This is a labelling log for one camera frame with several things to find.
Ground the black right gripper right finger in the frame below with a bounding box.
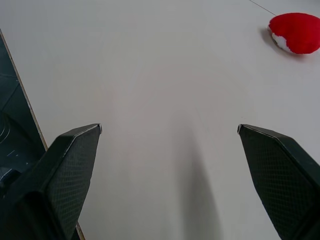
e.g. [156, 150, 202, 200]
[236, 123, 320, 240]

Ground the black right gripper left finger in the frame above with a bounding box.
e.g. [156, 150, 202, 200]
[0, 123, 103, 240]

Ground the red and white plush toy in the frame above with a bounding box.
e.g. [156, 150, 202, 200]
[267, 13, 320, 55]

